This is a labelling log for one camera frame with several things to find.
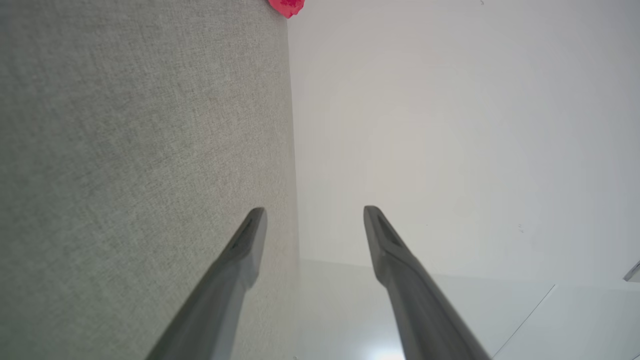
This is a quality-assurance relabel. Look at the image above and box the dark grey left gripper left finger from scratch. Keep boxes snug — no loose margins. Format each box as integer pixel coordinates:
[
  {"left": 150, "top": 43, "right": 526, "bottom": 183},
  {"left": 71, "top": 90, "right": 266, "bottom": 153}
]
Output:
[{"left": 145, "top": 207, "right": 268, "bottom": 360}]

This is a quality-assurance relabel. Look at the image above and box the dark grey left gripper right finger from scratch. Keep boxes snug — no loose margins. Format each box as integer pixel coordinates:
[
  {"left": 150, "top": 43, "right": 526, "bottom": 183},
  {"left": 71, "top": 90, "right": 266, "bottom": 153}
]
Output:
[{"left": 363, "top": 205, "right": 493, "bottom": 360}]

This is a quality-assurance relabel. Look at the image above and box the red white basketball jersey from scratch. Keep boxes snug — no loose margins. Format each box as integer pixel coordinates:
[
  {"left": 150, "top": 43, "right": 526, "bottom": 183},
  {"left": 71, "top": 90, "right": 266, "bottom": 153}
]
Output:
[{"left": 268, "top": 0, "right": 306, "bottom": 19}]

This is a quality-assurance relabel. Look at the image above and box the grey fabric mat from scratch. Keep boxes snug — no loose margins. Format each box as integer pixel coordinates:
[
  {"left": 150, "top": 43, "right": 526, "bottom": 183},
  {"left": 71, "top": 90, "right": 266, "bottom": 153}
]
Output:
[{"left": 0, "top": 0, "right": 301, "bottom": 360}]

